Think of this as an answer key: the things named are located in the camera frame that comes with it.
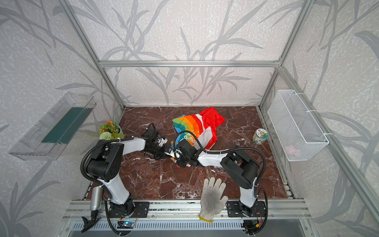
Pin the potted artificial flower plant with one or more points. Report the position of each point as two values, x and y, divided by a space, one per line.
108 131

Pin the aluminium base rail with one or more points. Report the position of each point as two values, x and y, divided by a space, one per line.
174 209

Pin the small green labelled jar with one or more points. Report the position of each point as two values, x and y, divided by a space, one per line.
260 136

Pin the pink object in basket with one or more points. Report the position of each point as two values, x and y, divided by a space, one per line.
292 151

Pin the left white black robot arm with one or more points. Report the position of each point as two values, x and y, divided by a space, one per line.
101 165

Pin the aluminium cage frame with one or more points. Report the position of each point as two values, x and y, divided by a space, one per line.
360 184

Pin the green circuit board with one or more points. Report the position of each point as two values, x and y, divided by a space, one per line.
126 224

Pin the rainbow striped child jacket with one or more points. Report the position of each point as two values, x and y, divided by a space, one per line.
203 126

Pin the white knit work glove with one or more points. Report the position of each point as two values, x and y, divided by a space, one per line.
212 199

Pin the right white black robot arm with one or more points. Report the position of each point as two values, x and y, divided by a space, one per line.
245 166

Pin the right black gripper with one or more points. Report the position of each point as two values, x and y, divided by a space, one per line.
177 155

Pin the white wire mesh basket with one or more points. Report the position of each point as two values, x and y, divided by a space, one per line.
295 125

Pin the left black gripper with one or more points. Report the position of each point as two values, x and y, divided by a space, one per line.
161 152

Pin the clear acrylic wall shelf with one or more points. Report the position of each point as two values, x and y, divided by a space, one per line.
46 140

